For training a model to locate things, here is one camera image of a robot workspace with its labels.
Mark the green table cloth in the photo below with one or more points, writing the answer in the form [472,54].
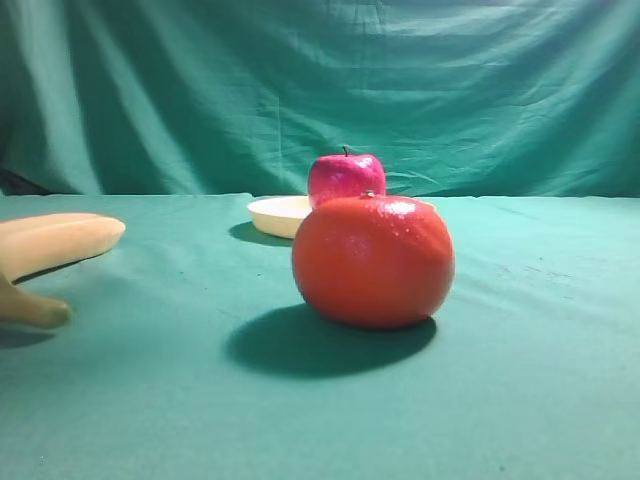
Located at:
[192,356]

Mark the green backdrop cloth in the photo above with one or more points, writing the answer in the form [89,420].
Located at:
[456,98]

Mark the pale yellow plate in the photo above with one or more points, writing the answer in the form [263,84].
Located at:
[291,217]

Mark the red apple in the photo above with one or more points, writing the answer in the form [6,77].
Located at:
[345,175]

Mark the orange tangerine fruit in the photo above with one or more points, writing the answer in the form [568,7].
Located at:
[373,261]

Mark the yellow banana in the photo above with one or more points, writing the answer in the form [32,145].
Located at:
[34,244]

